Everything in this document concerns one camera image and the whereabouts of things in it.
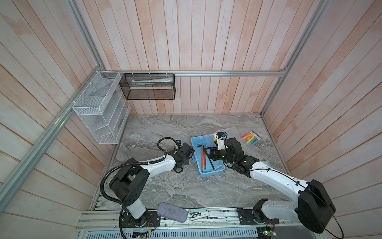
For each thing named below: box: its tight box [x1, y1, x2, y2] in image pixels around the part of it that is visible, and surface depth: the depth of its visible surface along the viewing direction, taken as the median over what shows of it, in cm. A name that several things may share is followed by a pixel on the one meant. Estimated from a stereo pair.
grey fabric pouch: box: [156, 202, 188, 223], surface depth 75 cm
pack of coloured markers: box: [240, 130, 263, 147], surface depth 106 cm
